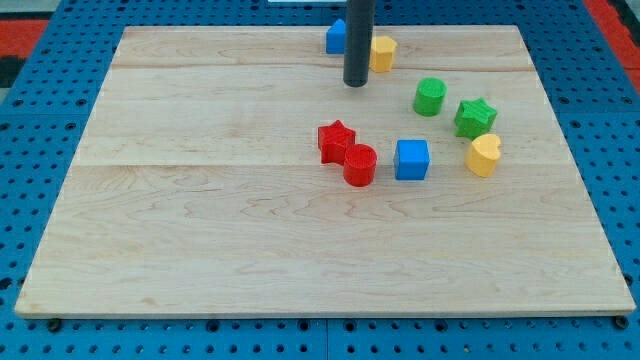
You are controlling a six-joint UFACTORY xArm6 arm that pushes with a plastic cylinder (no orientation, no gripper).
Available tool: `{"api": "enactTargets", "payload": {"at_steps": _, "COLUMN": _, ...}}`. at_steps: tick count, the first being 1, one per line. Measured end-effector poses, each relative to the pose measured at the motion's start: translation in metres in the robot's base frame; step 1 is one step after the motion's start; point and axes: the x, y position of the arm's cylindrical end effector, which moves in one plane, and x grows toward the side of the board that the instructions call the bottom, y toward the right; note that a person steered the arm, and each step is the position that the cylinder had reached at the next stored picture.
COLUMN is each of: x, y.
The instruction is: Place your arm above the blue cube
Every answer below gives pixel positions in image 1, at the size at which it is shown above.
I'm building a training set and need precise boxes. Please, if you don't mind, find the black cylindrical robot arm rod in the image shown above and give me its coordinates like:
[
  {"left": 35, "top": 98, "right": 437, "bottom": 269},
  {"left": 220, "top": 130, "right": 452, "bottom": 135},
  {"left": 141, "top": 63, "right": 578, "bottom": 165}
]
[{"left": 343, "top": 0, "right": 376, "bottom": 88}]

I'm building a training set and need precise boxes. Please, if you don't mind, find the blue cube block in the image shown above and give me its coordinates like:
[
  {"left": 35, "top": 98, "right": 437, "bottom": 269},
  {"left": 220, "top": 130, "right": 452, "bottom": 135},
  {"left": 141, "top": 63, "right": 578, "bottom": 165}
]
[{"left": 393, "top": 139, "right": 430, "bottom": 180}]

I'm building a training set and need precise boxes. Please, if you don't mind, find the red star block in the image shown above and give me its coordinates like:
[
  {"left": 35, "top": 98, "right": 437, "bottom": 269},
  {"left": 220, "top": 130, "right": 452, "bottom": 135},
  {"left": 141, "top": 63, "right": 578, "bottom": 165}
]
[{"left": 317, "top": 120, "right": 356, "bottom": 165}]

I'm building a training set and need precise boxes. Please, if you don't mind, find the red cylinder block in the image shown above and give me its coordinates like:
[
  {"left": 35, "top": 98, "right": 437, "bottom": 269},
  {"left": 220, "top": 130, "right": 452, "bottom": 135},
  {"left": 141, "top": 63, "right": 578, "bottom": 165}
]
[{"left": 343, "top": 144, "right": 377, "bottom": 187}]

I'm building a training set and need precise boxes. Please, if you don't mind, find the light wooden board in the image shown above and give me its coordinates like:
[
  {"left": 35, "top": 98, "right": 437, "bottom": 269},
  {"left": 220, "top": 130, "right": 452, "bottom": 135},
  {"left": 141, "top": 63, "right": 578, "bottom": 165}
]
[{"left": 15, "top": 26, "right": 635, "bottom": 319}]

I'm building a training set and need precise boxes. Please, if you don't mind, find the yellow hexagon block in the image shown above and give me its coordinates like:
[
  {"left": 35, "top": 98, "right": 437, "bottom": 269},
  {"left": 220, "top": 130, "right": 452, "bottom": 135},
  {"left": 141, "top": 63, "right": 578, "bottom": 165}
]
[{"left": 369, "top": 36, "right": 397, "bottom": 73}]

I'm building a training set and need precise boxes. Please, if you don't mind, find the green cylinder block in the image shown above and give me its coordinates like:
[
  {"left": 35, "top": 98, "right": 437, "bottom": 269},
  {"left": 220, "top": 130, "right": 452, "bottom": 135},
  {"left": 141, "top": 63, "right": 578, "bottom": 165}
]
[{"left": 413, "top": 77, "right": 447, "bottom": 117}]

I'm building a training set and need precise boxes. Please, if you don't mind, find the blue pentagon block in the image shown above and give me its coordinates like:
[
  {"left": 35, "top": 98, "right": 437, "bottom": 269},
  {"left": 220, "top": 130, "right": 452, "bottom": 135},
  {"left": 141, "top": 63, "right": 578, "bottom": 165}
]
[{"left": 325, "top": 19, "right": 346, "bottom": 54}]

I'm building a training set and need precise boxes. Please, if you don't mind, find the yellow heart block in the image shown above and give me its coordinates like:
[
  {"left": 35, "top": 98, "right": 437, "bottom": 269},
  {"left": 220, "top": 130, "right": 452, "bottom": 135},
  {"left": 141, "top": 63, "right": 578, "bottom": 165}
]
[{"left": 464, "top": 134, "right": 502, "bottom": 178}]

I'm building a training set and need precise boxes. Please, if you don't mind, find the green star block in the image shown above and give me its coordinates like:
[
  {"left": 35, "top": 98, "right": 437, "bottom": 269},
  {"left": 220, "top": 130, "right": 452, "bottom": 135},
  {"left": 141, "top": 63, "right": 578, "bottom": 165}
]
[{"left": 454, "top": 98, "right": 498, "bottom": 140}]

